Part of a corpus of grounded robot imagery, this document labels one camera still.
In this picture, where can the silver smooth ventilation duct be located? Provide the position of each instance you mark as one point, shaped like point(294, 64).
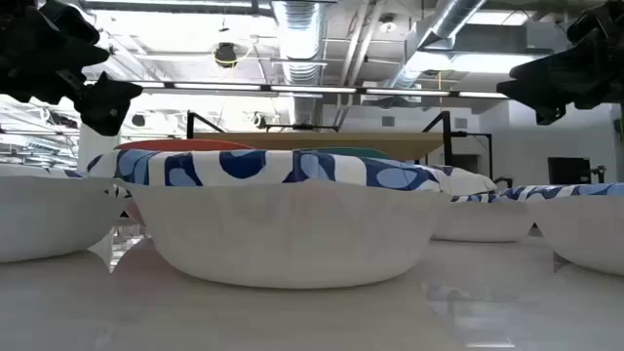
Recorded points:
point(453, 19)

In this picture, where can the blue patterned paper bowl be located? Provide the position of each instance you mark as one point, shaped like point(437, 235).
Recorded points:
point(585, 234)
point(44, 219)
point(482, 222)
point(292, 234)

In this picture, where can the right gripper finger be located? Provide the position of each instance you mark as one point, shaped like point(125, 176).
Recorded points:
point(570, 63)
point(541, 97)

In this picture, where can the black round ceiling device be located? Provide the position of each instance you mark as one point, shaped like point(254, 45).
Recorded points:
point(138, 120)

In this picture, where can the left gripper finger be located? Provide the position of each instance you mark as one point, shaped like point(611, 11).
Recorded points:
point(83, 56)
point(105, 107)

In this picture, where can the silver ribbed ventilation duct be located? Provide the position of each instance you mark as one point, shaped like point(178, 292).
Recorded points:
point(297, 39)

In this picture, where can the thin black background frame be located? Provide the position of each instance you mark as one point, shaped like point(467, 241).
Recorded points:
point(490, 156)

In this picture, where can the black overhead camera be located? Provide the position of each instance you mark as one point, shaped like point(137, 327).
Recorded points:
point(225, 54)

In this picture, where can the black boom camera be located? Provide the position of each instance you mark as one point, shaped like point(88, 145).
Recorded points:
point(260, 121)

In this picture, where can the black wall monitor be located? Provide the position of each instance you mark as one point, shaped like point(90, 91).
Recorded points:
point(568, 170)

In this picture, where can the black rail with light strips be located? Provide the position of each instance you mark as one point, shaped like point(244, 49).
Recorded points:
point(312, 89)

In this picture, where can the teal plastic bowl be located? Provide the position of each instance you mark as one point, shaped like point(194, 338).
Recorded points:
point(351, 152)

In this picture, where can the wooden shelf with black legs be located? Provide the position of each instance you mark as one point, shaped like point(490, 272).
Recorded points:
point(317, 140)

